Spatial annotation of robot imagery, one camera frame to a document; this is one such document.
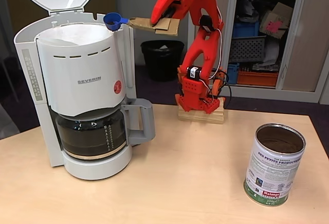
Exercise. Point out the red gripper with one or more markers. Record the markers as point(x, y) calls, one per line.
point(162, 1)

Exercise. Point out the red robot arm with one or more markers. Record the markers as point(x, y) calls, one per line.
point(203, 44)

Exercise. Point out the white paper coffee filter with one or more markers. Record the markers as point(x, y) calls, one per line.
point(77, 32)

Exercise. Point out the white drip coffee maker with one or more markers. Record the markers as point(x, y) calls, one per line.
point(77, 67)

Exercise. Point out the white and green tin can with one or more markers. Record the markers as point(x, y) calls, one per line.
point(272, 172)

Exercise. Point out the black trash bin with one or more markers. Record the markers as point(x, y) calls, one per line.
point(156, 62)

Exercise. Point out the blue plastic crate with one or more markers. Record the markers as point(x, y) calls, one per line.
point(244, 30)

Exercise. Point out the grey perforated basket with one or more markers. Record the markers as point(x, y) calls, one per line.
point(246, 49)

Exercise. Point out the small blue box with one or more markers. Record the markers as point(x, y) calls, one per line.
point(232, 73)

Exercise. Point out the cardboard box pink label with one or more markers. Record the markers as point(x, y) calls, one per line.
point(272, 21)

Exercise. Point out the orange plastic crate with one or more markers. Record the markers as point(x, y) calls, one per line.
point(257, 78)

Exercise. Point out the wooden base block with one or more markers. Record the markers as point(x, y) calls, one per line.
point(210, 118)

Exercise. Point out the white tambour door cabinet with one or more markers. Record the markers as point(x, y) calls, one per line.
point(308, 28)

